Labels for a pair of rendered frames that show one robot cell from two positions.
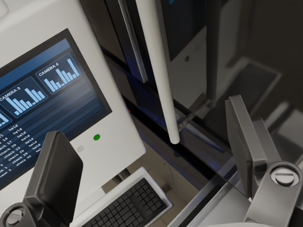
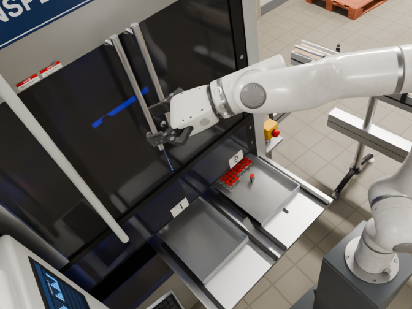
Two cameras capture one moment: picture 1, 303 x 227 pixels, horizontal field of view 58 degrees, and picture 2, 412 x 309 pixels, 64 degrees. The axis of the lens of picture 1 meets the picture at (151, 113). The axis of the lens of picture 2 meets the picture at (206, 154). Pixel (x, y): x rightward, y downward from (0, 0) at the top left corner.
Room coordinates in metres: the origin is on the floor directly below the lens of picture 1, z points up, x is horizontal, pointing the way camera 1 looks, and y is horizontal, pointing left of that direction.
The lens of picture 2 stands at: (-0.01, 0.59, 2.19)
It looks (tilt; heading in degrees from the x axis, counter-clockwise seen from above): 48 degrees down; 268
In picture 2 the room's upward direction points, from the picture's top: 16 degrees counter-clockwise
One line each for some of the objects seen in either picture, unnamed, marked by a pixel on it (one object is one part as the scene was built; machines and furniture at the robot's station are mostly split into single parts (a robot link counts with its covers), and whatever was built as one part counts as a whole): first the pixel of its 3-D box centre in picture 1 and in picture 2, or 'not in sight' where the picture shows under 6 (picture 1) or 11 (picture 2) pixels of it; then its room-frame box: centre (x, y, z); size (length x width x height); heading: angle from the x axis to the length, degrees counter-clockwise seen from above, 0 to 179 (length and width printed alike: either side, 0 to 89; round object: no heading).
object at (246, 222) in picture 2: not in sight; (257, 232); (-0.15, -0.05, 0.91); 0.14 x 0.03 x 0.06; 118
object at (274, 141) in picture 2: not in sight; (264, 140); (-0.37, -0.56, 0.87); 0.14 x 0.13 x 0.02; 119
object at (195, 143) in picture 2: not in sight; (200, 82); (-0.09, -0.34, 1.50); 0.43 x 0.01 x 0.59; 29
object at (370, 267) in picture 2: not in sight; (375, 249); (-0.53, 0.17, 0.95); 0.19 x 0.19 x 0.18
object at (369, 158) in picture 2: not in sight; (354, 171); (-1.08, -0.70, 0.07); 0.50 x 0.08 x 0.14; 29
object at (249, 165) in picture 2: not in sight; (238, 174); (-0.17, -0.37, 0.91); 0.18 x 0.02 x 0.05; 29
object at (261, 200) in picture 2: not in sight; (252, 184); (-0.21, -0.29, 0.90); 0.34 x 0.26 x 0.04; 119
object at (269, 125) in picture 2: not in sight; (268, 129); (-0.38, -0.52, 0.99); 0.08 x 0.07 x 0.07; 119
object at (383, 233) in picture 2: not in sight; (392, 230); (-0.52, 0.20, 1.16); 0.19 x 0.12 x 0.24; 72
